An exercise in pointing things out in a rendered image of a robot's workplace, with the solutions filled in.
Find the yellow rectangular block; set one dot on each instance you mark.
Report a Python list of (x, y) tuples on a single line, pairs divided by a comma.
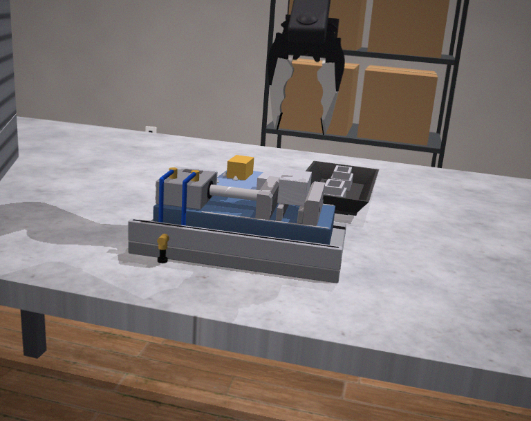
[(240, 166)]

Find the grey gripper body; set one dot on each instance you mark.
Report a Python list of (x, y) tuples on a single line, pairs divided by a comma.
[(312, 50)]

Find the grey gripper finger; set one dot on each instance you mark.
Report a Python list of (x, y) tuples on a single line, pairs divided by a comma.
[(330, 76), (280, 70)]

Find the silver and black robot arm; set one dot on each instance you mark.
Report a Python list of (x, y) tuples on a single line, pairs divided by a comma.
[(308, 21)]

